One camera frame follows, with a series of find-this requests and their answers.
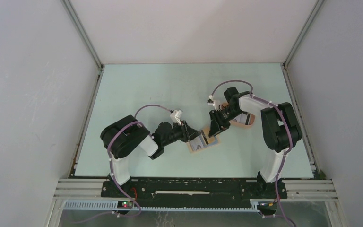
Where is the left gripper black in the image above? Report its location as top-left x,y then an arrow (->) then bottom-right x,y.
162,119 -> 200,147

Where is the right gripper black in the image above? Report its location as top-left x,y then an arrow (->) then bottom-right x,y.
209,106 -> 244,137

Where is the pink oval card tray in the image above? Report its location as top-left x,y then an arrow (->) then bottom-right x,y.
217,103 -> 255,129

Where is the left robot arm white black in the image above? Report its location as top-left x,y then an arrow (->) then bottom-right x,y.
100,115 -> 201,197

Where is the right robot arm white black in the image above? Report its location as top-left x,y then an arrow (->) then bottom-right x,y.
208,87 -> 302,198

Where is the black card in tray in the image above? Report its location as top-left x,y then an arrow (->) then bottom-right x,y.
235,113 -> 251,125

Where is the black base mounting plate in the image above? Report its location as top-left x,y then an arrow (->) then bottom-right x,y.
101,177 -> 287,208

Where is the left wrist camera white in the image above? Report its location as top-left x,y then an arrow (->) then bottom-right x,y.
170,109 -> 183,126

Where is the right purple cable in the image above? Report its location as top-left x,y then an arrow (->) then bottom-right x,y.
209,79 -> 296,226

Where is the white cable duct strip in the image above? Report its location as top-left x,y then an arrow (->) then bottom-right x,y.
63,200 -> 259,212

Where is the aluminium frame rail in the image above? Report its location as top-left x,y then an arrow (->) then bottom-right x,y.
61,0 -> 104,70

